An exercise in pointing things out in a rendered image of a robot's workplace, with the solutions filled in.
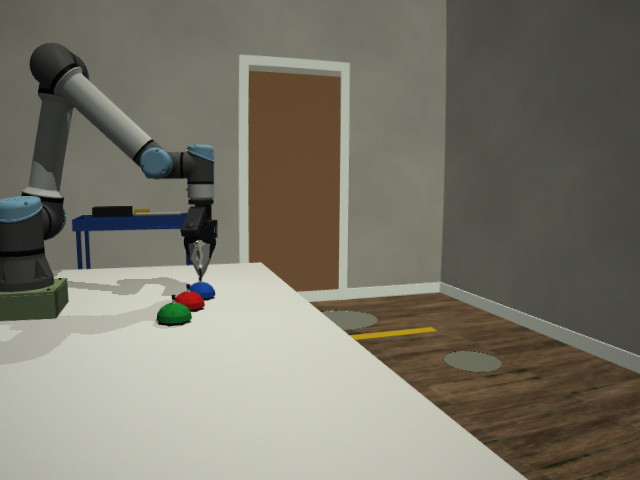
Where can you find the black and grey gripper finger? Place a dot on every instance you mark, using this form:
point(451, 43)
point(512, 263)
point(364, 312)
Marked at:
point(207, 251)
point(193, 252)

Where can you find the red dome bell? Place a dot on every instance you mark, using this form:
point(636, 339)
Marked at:
point(192, 300)

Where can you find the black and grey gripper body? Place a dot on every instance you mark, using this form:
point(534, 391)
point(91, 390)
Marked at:
point(207, 227)

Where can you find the blue bell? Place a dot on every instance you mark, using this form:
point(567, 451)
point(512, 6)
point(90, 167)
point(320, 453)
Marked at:
point(204, 289)

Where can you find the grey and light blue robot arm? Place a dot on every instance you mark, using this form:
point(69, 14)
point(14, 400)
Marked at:
point(24, 224)

